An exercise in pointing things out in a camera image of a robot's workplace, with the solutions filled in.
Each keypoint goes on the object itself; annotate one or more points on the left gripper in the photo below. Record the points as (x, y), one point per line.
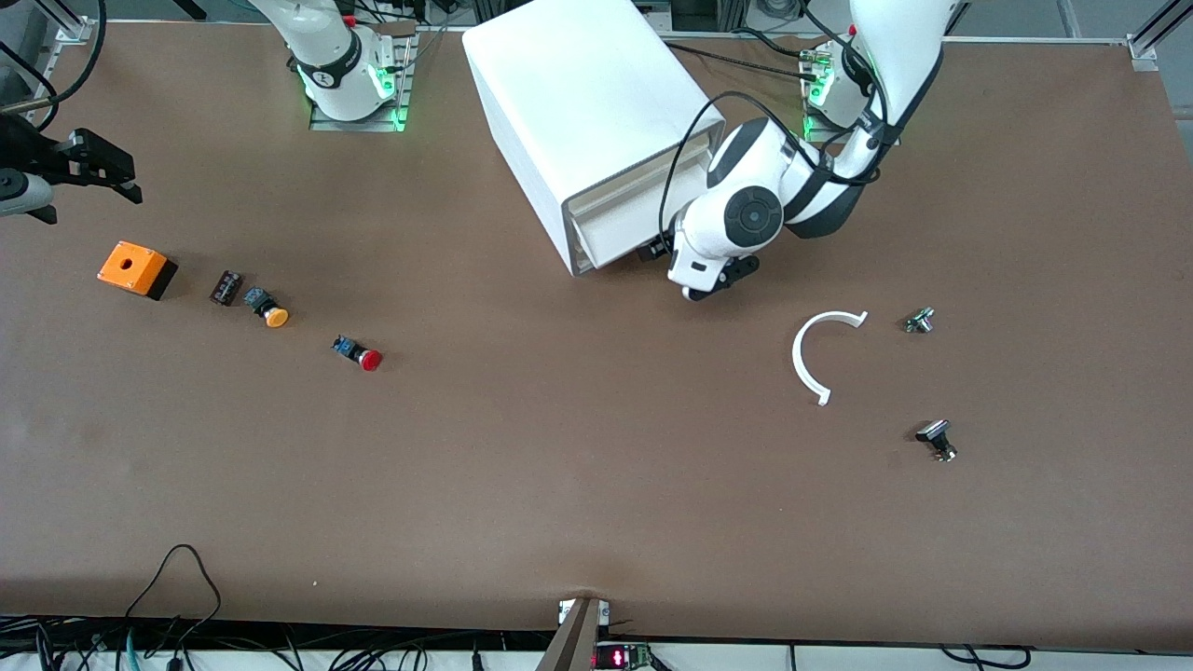
(655, 250)

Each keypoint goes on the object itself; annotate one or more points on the white curved plastic arc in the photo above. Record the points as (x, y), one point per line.
(797, 359)

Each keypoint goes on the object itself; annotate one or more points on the small green metal switch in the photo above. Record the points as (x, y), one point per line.
(920, 321)

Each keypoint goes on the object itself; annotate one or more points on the white post clamp bracket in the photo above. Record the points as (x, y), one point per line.
(565, 610)

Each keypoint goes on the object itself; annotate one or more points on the white drawer cabinet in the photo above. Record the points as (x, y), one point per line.
(578, 93)

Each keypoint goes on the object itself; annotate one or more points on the aluminium frame profile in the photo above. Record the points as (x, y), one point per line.
(73, 30)
(1148, 45)

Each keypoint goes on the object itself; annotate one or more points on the small red display module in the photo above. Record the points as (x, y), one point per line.
(620, 657)

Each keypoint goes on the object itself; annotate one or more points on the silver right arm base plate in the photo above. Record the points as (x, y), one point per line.
(403, 93)

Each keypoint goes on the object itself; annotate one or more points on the black silver switch part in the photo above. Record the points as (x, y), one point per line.
(934, 433)

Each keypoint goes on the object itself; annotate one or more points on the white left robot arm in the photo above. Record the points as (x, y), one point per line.
(746, 214)

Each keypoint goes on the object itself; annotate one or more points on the brown camera post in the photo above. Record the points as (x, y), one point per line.
(570, 643)

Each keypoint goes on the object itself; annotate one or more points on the dark contact block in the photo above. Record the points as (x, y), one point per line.
(226, 288)

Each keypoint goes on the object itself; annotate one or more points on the orange button enclosure box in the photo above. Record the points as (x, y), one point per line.
(130, 266)

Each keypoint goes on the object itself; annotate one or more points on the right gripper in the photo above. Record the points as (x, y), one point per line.
(28, 149)

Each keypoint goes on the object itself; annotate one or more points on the yellow mushroom push button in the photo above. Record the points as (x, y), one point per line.
(270, 315)

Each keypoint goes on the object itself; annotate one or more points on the red mushroom push button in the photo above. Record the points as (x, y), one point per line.
(370, 360)

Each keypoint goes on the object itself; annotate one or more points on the aluminium table edge rail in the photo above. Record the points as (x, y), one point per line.
(48, 75)

